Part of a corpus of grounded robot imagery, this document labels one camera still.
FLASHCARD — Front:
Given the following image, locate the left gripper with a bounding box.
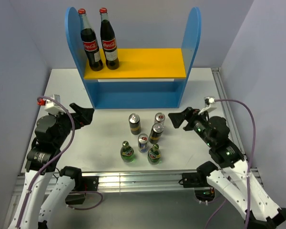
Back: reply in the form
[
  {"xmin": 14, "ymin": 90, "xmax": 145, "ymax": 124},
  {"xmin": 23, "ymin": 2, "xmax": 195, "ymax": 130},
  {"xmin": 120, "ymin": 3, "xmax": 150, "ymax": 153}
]
[{"xmin": 50, "ymin": 102, "xmax": 94, "ymax": 146}]

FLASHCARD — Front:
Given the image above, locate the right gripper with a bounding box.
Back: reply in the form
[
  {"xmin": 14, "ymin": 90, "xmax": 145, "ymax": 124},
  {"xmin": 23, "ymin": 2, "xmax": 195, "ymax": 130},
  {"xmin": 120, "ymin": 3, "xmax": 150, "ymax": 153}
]
[{"xmin": 168, "ymin": 106, "xmax": 215, "ymax": 147}]

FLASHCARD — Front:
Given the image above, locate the silver blue can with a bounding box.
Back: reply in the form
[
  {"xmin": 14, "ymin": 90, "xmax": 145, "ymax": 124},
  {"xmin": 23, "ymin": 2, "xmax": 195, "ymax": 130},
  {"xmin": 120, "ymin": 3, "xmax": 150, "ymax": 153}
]
[
  {"xmin": 154, "ymin": 112, "xmax": 165, "ymax": 125},
  {"xmin": 138, "ymin": 134, "xmax": 149, "ymax": 153}
]

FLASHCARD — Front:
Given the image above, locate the black yellow can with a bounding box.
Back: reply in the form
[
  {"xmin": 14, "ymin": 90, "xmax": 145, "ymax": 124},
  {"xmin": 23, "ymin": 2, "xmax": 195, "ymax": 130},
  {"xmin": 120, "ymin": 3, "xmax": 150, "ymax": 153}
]
[
  {"xmin": 128, "ymin": 113, "xmax": 141, "ymax": 135},
  {"xmin": 149, "ymin": 123, "xmax": 164, "ymax": 144}
]

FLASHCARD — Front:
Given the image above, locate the silver blue can front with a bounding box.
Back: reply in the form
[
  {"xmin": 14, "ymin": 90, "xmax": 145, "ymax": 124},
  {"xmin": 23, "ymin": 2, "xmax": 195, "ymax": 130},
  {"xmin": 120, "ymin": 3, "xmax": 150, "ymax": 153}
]
[{"xmin": 138, "ymin": 134, "xmax": 149, "ymax": 153}]

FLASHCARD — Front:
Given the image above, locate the green bottle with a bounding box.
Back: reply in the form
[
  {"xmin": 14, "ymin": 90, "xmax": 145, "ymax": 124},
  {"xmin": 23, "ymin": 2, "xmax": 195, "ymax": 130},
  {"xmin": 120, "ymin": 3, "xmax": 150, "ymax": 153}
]
[
  {"xmin": 147, "ymin": 144, "xmax": 161, "ymax": 165},
  {"xmin": 120, "ymin": 141, "xmax": 134, "ymax": 163}
]

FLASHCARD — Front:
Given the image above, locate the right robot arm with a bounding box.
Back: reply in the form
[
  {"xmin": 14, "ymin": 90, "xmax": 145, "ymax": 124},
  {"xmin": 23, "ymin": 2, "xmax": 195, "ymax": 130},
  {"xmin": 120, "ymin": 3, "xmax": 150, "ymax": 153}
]
[{"xmin": 168, "ymin": 107, "xmax": 286, "ymax": 229}]

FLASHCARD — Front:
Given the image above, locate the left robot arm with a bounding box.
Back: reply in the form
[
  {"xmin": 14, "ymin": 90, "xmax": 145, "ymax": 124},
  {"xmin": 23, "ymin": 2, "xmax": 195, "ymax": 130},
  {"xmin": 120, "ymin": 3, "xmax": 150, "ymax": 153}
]
[{"xmin": 9, "ymin": 100, "xmax": 94, "ymax": 229}]

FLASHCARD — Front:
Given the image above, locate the blue and yellow shelf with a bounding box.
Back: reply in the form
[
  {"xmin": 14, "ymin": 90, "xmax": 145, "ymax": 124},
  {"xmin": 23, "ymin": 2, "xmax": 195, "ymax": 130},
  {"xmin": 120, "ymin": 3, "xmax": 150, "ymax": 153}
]
[{"xmin": 64, "ymin": 7, "xmax": 201, "ymax": 109}]

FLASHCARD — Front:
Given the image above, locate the right cola glass bottle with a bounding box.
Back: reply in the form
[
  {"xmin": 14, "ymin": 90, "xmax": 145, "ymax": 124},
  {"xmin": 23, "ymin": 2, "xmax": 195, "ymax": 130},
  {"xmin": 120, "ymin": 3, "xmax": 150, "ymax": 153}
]
[{"xmin": 99, "ymin": 7, "xmax": 120, "ymax": 70}]

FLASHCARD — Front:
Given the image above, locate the cola glass bottle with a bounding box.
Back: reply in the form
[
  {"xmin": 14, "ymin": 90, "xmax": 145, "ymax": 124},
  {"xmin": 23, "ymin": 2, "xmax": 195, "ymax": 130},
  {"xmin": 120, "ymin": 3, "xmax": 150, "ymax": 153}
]
[
  {"xmin": 99, "ymin": 7, "xmax": 120, "ymax": 70},
  {"xmin": 78, "ymin": 8, "xmax": 103, "ymax": 71}
]

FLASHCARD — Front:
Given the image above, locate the left cola glass bottle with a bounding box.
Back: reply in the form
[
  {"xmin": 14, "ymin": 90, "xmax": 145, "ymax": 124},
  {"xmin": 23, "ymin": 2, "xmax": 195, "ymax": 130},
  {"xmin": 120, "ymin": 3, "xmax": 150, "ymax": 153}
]
[{"xmin": 78, "ymin": 8, "xmax": 103, "ymax": 71}]

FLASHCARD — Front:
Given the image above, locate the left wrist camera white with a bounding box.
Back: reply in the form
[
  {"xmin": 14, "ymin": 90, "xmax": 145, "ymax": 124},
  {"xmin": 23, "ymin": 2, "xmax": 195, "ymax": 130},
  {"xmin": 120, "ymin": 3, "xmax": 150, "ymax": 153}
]
[{"xmin": 37, "ymin": 99, "xmax": 65, "ymax": 115}]

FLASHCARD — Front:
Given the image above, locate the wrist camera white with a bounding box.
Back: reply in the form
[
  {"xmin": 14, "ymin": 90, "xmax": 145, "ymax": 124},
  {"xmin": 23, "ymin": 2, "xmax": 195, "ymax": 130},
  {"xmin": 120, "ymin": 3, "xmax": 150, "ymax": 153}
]
[
  {"xmin": 198, "ymin": 96, "xmax": 216, "ymax": 115},
  {"xmin": 37, "ymin": 99, "xmax": 65, "ymax": 115}
]

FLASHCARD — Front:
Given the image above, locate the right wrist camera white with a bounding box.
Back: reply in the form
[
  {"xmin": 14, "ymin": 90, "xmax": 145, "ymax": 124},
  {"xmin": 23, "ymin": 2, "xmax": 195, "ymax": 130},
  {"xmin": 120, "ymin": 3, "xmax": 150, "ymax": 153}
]
[{"xmin": 198, "ymin": 96, "xmax": 216, "ymax": 115}]

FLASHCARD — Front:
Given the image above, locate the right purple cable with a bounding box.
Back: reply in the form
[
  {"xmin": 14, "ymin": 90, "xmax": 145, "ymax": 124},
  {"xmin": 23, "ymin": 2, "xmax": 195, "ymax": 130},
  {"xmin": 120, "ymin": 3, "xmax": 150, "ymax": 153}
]
[{"xmin": 205, "ymin": 99, "xmax": 256, "ymax": 229}]

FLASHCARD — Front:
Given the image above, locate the aluminium side rail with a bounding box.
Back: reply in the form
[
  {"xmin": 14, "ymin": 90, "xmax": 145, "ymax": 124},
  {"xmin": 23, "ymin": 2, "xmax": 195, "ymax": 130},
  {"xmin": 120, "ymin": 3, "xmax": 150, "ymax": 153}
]
[{"xmin": 211, "ymin": 68, "xmax": 247, "ymax": 159}]

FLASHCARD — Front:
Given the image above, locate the aluminium front rail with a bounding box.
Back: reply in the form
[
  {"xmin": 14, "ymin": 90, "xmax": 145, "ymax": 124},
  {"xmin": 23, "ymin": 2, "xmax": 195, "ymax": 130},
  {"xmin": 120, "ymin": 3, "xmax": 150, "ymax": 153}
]
[{"xmin": 13, "ymin": 168, "xmax": 264, "ymax": 197}]

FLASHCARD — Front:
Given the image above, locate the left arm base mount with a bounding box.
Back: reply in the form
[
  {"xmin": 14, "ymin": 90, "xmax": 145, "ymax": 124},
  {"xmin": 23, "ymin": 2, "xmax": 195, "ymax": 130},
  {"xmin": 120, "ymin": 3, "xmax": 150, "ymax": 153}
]
[{"xmin": 65, "ymin": 176, "xmax": 99, "ymax": 206}]

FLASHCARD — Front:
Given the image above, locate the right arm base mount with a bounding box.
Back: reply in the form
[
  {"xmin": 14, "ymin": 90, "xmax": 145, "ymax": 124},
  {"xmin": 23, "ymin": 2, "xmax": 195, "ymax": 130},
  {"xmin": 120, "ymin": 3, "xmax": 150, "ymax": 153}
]
[{"xmin": 178, "ymin": 172, "xmax": 215, "ymax": 201}]

